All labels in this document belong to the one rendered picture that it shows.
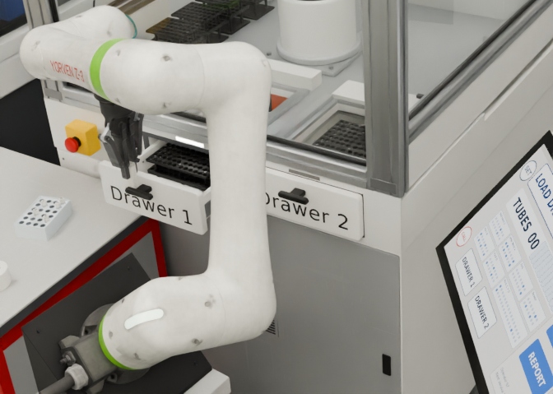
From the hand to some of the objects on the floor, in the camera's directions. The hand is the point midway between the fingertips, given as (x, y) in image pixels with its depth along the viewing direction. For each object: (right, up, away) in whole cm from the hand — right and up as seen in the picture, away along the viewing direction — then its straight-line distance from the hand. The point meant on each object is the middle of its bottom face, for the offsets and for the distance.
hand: (130, 175), depth 229 cm
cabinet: (+49, -49, +90) cm, 114 cm away
